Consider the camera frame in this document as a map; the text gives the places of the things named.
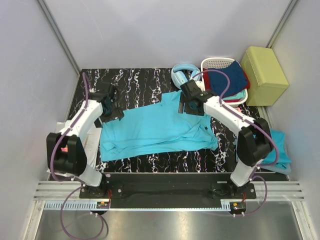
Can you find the turquoise t-shirt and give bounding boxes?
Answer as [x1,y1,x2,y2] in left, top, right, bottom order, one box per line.
[100,91,218,162]

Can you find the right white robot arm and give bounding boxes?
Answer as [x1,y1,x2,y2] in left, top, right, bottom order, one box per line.
[180,80,274,199]

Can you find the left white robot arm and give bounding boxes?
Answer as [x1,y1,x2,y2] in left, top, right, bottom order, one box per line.
[46,83,124,198]

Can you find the pile of teal t-shirts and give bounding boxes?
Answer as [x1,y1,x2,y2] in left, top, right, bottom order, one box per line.
[231,126,291,179]

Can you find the white paper sheets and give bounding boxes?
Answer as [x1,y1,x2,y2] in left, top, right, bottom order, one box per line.
[53,125,102,177]

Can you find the red folded t-shirt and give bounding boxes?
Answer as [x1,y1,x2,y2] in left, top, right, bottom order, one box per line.
[202,72,251,90]

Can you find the light blue headphones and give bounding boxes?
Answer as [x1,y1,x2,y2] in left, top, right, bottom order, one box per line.
[170,63,202,89]

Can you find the navy blue folded t-shirt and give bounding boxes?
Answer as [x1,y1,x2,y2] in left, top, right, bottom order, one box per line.
[207,61,248,97]

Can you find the white plastic laundry basket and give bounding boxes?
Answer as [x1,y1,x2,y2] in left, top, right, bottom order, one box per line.
[200,57,248,108]

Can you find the teal folded t-shirt in basket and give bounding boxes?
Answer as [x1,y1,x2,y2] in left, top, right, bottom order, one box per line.
[222,89,246,102]

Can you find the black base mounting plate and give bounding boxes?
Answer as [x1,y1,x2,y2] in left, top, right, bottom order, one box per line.
[79,173,257,211]

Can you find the yellow-green storage box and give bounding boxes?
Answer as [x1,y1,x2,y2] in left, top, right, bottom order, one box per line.
[240,46,289,106]

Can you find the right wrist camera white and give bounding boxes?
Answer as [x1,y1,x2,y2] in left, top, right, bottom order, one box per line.
[195,81,205,91]

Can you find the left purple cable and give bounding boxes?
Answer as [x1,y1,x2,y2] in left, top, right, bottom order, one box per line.
[50,72,110,237]

